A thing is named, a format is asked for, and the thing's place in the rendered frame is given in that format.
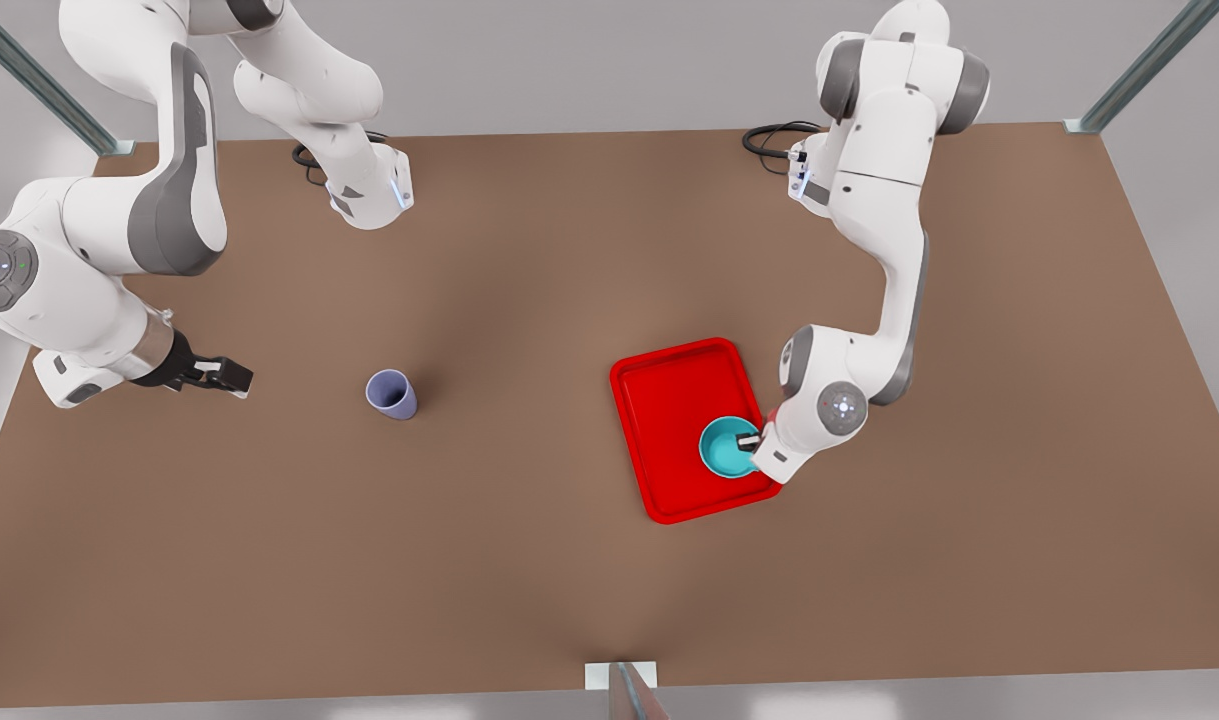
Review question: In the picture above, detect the silver frame post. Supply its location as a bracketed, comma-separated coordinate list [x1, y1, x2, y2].
[584, 660, 672, 720]
[1063, 0, 1219, 135]
[0, 0, 136, 158]

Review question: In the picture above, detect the black cable loop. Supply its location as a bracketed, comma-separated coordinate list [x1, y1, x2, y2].
[291, 130, 391, 187]
[742, 121, 826, 177]

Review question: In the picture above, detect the purple cup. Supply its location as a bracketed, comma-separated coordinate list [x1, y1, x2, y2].
[365, 369, 419, 421]

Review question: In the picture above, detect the teal bowl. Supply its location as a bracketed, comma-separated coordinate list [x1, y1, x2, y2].
[699, 416, 767, 479]

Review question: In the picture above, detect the red plastic tray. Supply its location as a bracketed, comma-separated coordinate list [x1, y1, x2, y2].
[609, 337, 785, 525]

